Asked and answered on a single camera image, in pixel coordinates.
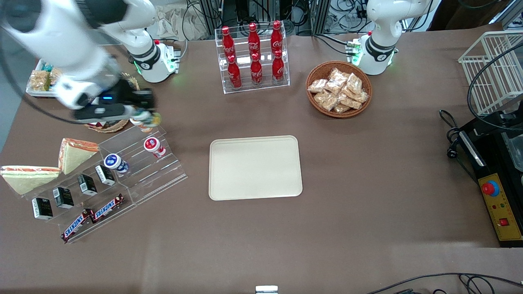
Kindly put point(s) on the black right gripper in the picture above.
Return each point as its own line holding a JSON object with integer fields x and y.
{"x": 129, "y": 97}

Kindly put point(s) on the green lid gum bottle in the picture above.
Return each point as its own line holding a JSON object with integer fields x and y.
{"x": 153, "y": 119}

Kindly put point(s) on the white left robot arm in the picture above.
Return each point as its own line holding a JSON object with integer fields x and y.
{"x": 384, "y": 45}

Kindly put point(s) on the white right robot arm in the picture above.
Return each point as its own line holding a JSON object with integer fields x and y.
{"x": 73, "y": 36}

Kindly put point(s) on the orange lid gum bottle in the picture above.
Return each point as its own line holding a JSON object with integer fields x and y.
{"x": 144, "y": 127}

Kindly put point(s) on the red lid gum bottle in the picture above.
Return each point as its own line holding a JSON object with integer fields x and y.
{"x": 153, "y": 146}

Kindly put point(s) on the blue lid gum bottle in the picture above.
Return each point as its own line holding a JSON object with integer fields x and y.
{"x": 114, "y": 161}

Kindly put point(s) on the white rectangular snack tray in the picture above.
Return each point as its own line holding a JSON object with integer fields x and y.
{"x": 34, "y": 93}

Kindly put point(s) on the beige plastic tray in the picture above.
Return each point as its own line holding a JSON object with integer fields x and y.
{"x": 255, "y": 167}

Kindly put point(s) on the oval wicker basket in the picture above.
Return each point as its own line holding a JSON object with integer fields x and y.
{"x": 108, "y": 127}

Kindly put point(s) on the clear acrylic stepped display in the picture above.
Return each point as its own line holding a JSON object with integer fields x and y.
{"x": 151, "y": 175}

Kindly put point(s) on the small black carton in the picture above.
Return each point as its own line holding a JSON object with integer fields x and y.
{"x": 87, "y": 184}
{"x": 63, "y": 197}
{"x": 42, "y": 208}
{"x": 105, "y": 175}

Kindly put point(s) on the triangular sandwich pack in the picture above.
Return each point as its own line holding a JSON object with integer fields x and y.
{"x": 73, "y": 157}
{"x": 28, "y": 179}

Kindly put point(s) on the crumpled white cloth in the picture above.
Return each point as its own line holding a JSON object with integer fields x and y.
{"x": 171, "y": 24}

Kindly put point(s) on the crispy rice snack packet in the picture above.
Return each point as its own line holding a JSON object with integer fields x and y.
{"x": 55, "y": 74}
{"x": 39, "y": 79}

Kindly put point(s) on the red cola bottle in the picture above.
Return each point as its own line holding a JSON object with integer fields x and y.
{"x": 256, "y": 71}
{"x": 276, "y": 37}
{"x": 234, "y": 73}
{"x": 227, "y": 43}
{"x": 278, "y": 68}
{"x": 253, "y": 38}

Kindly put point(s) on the Snickers chocolate bar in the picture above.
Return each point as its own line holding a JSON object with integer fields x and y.
{"x": 76, "y": 225}
{"x": 107, "y": 207}

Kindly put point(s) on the teal snack packet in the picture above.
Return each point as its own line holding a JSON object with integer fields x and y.
{"x": 48, "y": 67}

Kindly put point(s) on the clear acrylic bottle rack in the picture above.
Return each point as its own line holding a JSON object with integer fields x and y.
{"x": 282, "y": 81}

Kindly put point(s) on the clear brown snack packet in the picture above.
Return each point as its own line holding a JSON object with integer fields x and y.
{"x": 317, "y": 85}
{"x": 334, "y": 87}
{"x": 329, "y": 103}
{"x": 362, "y": 96}
{"x": 320, "y": 97}
{"x": 342, "y": 108}
{"x": 338, "y": 74}
{"x": 351, "y": 103}
{"x": 354, "y": 82}

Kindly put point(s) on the round wicker basket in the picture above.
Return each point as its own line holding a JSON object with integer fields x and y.
{"x": 314, "y": 71}

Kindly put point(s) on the black and yellow control box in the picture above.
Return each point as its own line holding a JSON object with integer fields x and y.
{"x": 492, "y": 163}

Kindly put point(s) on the red emergency stop button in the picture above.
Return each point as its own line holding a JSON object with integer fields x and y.
{"x": 490, "y": 188}

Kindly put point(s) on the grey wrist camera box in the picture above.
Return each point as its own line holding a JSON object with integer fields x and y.
{"x": 104, "y": 113}

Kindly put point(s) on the aluminium frame post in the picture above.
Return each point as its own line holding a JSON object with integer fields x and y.
{"x": 320, "y": 16}

